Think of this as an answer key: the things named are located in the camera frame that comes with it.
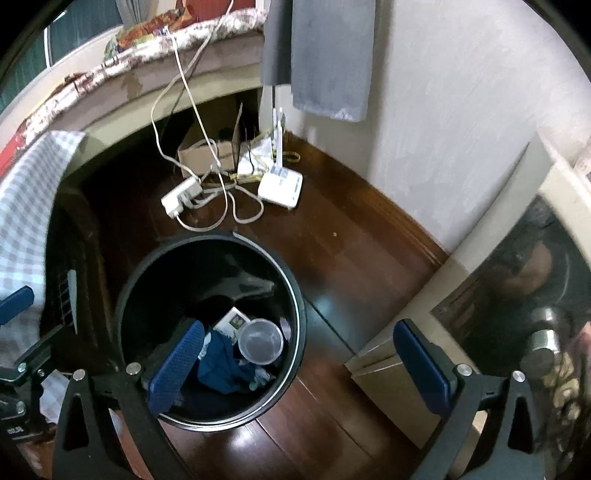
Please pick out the white router box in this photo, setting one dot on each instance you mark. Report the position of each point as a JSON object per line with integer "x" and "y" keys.
{"x": 281, "y": 186}

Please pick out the clear plastic cup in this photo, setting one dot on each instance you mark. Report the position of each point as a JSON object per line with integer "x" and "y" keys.
{"x": 260, "y": 341}

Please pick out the white power strip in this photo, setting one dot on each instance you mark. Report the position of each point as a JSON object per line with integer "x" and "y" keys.
{"x": 181, "y": 196}

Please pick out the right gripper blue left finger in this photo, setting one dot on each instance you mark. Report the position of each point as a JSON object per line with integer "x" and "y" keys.
{"x": 169, "y": 365}

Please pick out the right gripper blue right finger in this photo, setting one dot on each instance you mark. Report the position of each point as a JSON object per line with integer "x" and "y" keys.
{"x": 427, "y": 364}

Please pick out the grey hanging cloth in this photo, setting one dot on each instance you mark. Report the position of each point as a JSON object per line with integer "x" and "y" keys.
{"x": 324, "y": 51}

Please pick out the black round trash bin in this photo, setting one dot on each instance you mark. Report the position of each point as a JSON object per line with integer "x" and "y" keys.
{"x": 201, "y": 277}

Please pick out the floral window seat cushion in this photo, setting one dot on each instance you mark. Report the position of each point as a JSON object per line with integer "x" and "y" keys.
{"x": 74, "y": 88}

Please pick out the colourful patterned pillow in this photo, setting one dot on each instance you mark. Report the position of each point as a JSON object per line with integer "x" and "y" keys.
{"x": 167, "y": 22}

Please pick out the checkered bed sheet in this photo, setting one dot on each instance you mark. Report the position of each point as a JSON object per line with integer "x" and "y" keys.
{"x": 27, "y": 197}

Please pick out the brown cardboard box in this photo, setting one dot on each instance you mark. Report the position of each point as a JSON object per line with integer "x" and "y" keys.
{"x": 220, "y": 118}

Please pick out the red cushion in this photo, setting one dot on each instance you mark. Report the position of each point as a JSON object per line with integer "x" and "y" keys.
{"x": 202, "y": 10}

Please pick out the window with metal frame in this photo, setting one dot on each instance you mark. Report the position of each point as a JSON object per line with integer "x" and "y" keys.
{"x": 80, "y": 22}

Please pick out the grey curtain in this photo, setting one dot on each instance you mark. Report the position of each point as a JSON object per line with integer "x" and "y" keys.
{"x": 133, "y": 12}

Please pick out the white antenna router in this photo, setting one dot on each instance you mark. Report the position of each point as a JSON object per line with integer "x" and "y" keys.
{"x": 257, "y": 156}

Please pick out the green white carton box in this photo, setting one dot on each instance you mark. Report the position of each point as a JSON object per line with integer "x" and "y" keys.
{"x": 230, "y": 324}

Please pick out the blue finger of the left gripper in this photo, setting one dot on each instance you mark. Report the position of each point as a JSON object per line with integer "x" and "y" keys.
{"x": 15, "y": 304}

